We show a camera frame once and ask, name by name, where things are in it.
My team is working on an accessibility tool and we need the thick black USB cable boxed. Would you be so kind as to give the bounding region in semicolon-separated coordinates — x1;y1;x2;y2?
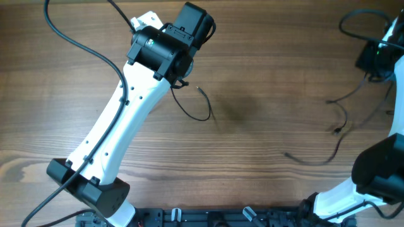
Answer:
170;86;212;122

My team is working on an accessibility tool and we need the thin black USB cable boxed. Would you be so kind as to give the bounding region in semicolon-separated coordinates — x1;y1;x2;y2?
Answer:
283;72;395;167

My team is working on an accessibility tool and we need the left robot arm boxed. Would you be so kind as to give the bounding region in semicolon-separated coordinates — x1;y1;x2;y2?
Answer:
47;3;216;226

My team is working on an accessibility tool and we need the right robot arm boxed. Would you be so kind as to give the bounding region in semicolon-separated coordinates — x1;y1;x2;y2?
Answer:
291;9;403;226

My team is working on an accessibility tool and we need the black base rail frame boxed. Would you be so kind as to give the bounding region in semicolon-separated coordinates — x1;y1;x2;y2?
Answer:
74;206;357;227

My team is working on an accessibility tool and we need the left camera cable black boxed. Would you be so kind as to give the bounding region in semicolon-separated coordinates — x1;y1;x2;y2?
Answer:
9;3;129;161

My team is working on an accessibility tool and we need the camera cable black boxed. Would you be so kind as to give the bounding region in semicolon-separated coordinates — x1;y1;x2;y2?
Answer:
9;3;129;161
338;8;403;51

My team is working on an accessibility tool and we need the right camera cable black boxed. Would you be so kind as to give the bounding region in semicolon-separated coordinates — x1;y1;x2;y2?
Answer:
338;8;403;51

